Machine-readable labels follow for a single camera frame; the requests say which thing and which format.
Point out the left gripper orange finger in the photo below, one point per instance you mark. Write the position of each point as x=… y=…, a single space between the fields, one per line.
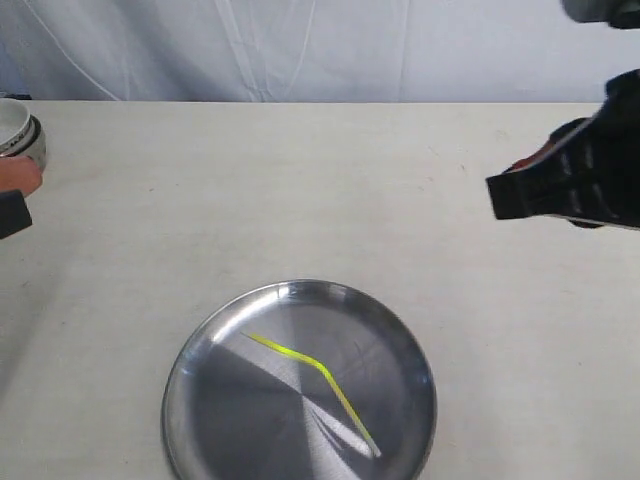
x=20 y=173

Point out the left gripper orange black finger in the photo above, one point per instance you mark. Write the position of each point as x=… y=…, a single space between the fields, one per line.
x=14 y=213

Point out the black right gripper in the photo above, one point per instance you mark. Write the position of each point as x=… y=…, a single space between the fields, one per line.
x=561 y=179

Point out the thin yellow straw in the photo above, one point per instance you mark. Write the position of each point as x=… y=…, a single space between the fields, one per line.
x=330 y=380

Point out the white backdrop curtain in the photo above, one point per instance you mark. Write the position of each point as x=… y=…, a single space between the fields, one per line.
x=308 y=51

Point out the round metal plate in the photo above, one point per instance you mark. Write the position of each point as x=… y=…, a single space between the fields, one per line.
x=235 y=409

